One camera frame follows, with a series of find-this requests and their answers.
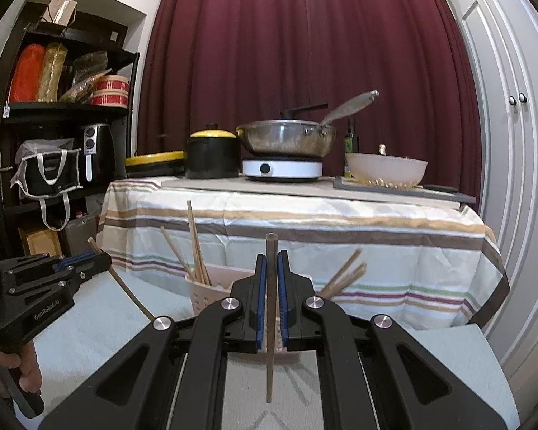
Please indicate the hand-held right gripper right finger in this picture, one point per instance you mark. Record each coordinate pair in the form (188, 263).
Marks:
(283, 295)

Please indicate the dark grey cutting board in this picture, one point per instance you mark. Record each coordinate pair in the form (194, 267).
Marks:
(453, 198)

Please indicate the white perforated plastic basket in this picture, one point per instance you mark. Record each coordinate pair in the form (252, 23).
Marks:
(215, 286)

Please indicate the grey storage bin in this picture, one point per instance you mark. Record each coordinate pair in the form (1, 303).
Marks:
(78, 235)

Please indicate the white induction cooker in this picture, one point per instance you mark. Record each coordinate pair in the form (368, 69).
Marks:
(287, 169)

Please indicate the bunch of wooden chopsticks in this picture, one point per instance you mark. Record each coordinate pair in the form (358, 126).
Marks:
(198, 257)

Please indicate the gold package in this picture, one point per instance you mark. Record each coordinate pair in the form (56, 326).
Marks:
(51, 71)

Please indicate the person's left hand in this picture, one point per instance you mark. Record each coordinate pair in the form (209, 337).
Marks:
(29, 367)

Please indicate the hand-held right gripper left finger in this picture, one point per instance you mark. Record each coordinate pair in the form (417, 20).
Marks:
(261, 295)

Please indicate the white colander bowl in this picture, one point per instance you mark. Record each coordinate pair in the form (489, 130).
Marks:
(385, 168)

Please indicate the maroon curtain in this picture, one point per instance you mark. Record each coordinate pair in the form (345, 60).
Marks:
(296, 31)

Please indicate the black and silver air fryer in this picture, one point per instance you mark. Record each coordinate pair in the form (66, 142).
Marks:
(96, 156)

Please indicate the brown paper bag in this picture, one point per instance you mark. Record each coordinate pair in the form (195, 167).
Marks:
(60, 9)

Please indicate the black flat box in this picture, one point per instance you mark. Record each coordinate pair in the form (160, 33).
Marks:
(94, 33)

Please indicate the black cooking pot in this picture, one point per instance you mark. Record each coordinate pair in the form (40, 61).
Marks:
(210, 159)

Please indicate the long bamboo chopstick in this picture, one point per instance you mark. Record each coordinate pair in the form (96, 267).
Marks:
(269, 376)
(130, 293)

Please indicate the dark snack bags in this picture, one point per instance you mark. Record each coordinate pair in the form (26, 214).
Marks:
(87, 65)

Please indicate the yellow pot lid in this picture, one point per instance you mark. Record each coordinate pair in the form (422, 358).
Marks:
(211, 133)

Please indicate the black shelving rack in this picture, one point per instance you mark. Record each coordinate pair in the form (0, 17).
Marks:
(67, 108)

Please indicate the striped tablecloth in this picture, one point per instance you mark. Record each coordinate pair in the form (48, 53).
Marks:
(340, 233)

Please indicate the steel frying pan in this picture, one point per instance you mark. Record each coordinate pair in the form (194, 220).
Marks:
(278, 141)

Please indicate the orange package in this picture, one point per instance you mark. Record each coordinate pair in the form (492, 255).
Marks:
(27, 74)

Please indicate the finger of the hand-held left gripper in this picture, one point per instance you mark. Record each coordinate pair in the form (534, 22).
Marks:
(40, 285)
(89, 260)

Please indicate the red striped round box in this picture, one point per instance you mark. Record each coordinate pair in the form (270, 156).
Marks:
(111, 92)

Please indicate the yellow and black griddle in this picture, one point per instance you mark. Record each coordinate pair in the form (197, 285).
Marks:
(154, 161)

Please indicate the white wardrobe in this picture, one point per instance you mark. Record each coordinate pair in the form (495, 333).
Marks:
(520, 188)

